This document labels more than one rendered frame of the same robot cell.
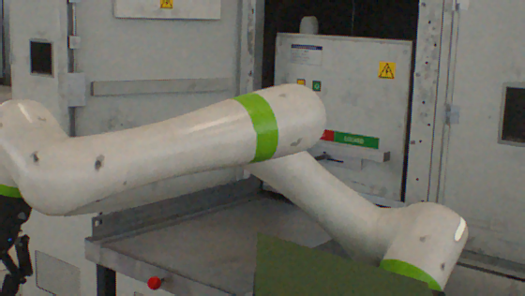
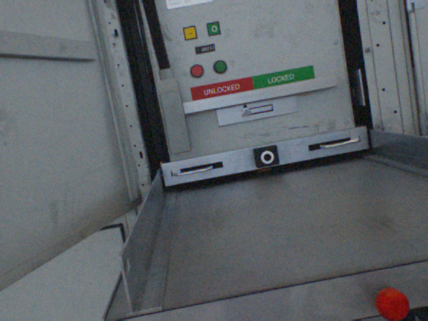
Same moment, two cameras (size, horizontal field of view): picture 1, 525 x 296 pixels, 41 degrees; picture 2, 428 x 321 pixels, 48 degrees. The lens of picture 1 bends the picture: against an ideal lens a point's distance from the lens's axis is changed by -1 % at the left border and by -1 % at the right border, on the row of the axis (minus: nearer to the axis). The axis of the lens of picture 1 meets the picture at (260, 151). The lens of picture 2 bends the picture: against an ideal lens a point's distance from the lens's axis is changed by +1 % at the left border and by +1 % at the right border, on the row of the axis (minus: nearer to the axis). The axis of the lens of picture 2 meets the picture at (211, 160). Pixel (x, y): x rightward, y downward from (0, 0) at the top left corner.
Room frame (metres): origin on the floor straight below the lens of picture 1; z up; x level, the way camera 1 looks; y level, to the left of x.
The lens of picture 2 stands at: (1.32, 0.68, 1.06)
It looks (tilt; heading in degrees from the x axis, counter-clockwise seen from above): 7 degrees down; 320
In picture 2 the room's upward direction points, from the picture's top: 10 degrees counter-clockwise
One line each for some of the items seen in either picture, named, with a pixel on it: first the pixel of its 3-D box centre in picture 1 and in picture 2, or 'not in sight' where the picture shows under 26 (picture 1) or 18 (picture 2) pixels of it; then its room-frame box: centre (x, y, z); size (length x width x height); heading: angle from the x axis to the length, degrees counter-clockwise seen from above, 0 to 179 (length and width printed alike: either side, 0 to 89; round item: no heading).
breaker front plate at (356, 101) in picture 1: (334, 116); (248, 58); (2.17, -0.22, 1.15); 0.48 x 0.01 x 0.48; 51
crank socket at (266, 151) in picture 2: not in sight; (266, 156); (2.15, -0.21, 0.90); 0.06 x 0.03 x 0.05; 51
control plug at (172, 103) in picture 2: not in sight; (174, 115); (2.25, -0.02, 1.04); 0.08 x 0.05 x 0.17; 141
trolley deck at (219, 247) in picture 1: (252, 245); (305, 218); (1.87, 0.01, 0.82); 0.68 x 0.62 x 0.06; 141
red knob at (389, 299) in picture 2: (157, 282); (388, 300); (1.59, 0.24, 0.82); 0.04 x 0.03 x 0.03; 141
